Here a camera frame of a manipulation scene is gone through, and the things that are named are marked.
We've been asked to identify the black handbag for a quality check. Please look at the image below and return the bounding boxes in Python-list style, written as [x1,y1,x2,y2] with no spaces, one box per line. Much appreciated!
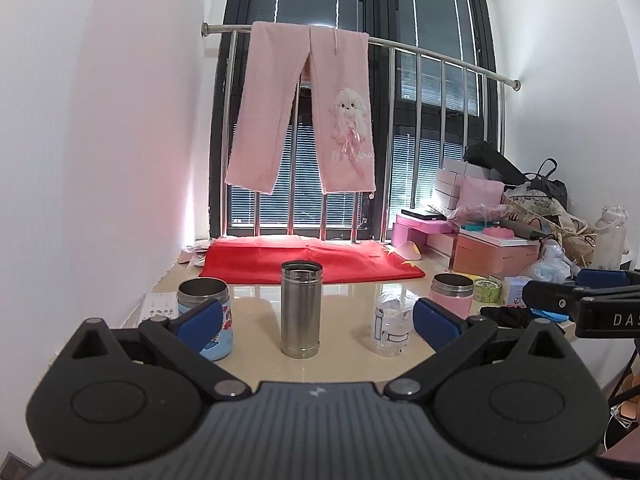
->
[524,158,569,212]

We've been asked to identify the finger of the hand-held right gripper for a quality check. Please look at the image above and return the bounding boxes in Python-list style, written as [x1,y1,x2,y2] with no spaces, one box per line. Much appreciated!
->
[521,279,597,313]
[574,268,640,292]

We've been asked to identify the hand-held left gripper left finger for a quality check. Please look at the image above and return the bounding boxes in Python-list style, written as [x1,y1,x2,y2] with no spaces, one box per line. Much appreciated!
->
[70,299,252,402]

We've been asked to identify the tall stainless steel cup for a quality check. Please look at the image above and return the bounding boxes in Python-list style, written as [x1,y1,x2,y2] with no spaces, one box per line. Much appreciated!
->
[280,260,322,359]

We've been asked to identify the pink pants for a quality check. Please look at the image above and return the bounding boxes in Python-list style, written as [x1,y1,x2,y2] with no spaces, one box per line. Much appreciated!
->
[225,21,377,197]

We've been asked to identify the small white cartoon box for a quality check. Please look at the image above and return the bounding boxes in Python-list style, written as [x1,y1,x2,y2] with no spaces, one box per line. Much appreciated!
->
[502,275,532,309]

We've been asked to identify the blue cartoon steel cup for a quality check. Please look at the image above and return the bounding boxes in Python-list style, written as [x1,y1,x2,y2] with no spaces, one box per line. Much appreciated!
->
[176,277,234,362]

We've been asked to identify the clear plastic bottle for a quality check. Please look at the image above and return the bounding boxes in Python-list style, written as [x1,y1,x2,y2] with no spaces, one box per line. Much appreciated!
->
[590,205,629,272]

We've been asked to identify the stack of white boxes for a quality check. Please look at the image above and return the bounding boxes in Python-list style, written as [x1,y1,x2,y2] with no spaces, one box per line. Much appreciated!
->
[433,157,482,212]

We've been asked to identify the green tape roll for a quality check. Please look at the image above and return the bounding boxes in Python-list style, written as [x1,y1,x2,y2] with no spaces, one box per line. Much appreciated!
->
[470,278,502,304]

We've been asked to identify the black bag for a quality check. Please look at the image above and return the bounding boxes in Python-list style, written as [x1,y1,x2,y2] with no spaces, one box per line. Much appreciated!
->
[462,140,532,187]

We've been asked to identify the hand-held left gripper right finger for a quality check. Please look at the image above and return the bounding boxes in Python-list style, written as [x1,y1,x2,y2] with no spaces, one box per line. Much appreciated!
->
[382,297,572,402]

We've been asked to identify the black framed window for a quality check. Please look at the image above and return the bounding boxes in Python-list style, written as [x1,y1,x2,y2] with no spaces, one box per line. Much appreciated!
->
[209,0,502,241]

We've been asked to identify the crumpled papers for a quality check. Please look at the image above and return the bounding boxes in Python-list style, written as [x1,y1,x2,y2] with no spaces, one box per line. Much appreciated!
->
[178,241,217,269]

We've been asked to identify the black cloth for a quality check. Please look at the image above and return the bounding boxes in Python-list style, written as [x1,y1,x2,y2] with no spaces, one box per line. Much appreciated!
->
[479,305,535,329]

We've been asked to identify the small pink stand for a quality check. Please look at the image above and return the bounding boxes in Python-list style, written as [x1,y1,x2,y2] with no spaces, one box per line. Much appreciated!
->
[391,213,454,249]

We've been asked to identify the white plastic bag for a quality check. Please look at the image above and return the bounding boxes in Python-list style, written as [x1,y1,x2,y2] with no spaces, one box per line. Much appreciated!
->
[521,240,577,282]

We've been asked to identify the pink steel cup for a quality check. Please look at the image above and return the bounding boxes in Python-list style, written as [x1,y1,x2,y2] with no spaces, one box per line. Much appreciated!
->
[430,272,475,320]

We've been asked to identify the clear plastic cup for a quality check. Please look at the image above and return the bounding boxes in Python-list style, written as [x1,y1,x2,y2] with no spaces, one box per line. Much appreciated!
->
[372,294,415,358]

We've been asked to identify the red cloth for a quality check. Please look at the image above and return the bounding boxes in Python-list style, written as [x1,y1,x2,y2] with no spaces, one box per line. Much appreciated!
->
[199,238,426,285]

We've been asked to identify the stainless steel railing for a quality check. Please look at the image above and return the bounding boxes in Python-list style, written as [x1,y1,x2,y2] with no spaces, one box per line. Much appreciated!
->
[201,22,522,244]

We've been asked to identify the large pink box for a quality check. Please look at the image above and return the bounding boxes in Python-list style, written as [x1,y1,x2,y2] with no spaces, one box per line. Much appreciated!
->
[451,232,542,279]

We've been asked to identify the pink paper bag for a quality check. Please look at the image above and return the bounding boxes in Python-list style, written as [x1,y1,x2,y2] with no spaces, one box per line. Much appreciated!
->
[458,175,506,209]

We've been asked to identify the beige tote bag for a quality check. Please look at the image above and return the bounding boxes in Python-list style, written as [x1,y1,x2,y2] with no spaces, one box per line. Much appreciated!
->
[542,212,601,266]

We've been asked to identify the white sticker sheet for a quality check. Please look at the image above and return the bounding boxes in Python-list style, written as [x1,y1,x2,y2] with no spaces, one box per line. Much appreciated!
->
[139,291,180,327]

